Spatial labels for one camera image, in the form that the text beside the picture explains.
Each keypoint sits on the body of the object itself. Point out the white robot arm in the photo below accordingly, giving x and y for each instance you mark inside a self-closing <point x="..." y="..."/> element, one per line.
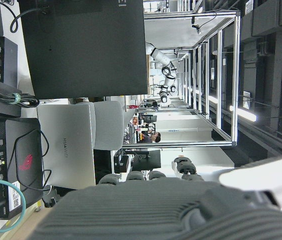
<point x="164" y="75"/>

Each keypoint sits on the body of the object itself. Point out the small black monitor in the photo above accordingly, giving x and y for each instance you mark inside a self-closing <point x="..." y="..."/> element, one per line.
<point x="147" y="160"/>

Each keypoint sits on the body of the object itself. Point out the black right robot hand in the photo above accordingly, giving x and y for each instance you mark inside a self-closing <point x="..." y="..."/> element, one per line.
<point x="141" y="207"/>

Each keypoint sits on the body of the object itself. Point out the black mini PC red logo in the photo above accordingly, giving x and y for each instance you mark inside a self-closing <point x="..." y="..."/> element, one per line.
<point x="18" y="162"/>

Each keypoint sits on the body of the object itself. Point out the black camera on frame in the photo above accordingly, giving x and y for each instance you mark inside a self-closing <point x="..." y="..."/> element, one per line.
<point x="196" y="27"/>

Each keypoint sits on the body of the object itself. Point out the silver Huawei laptop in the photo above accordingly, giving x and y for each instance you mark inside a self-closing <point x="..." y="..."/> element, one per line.
<point x="67" y="147"/>

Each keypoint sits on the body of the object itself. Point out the aluminium frame cage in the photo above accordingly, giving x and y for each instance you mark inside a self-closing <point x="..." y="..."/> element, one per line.
<point x="221" y="75"/>

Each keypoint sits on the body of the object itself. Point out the seated person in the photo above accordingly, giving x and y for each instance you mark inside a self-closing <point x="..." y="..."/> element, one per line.
<point x="151" y="137"/>

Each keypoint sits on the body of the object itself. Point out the large black monitor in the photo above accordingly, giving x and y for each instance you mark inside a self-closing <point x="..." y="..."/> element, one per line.
<point x="86" y="47"/>

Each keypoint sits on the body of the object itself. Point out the black USB hub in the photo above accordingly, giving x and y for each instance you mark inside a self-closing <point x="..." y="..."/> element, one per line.
<point x="6" y="60"/>

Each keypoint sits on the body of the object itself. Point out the grey office chair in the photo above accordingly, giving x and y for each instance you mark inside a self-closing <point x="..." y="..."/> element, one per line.
<point x="108" y="125"/>

